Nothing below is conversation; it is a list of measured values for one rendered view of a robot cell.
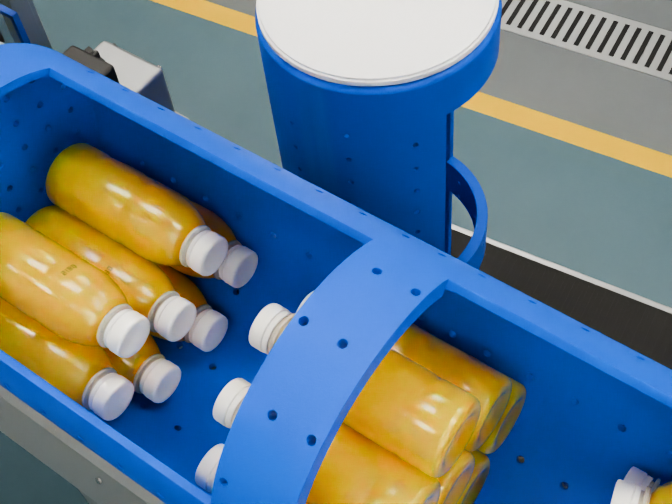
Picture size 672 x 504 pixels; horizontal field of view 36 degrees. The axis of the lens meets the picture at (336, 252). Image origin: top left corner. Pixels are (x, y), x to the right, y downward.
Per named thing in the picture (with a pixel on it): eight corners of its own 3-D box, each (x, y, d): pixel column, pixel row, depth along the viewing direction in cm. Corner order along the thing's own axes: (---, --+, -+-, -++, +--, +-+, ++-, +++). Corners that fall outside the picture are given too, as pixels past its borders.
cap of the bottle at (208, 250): (178, 266, 90) (194, 275, 89) (197, 226, 90) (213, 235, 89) (201, 269, 93) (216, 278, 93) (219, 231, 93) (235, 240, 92)
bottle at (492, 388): (516, 395, 84) (350, 302, 90) (513, 367, 78) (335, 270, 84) (474, 464, 82) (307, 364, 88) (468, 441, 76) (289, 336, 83)
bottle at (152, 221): (31, 199, 95) (165, 280, 89) (61, 133, 94) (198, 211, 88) (76, 208, 101) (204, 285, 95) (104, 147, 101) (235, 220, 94)
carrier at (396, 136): (351, 458, 180) (502, 406, 183) (295, 121, 108) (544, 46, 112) (303, 327, 196) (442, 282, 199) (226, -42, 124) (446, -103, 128)
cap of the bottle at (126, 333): (136, 331, 89) (152, 341, 88) (103, 357, 86) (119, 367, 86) (134, 299, 86) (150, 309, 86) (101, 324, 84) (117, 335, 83)
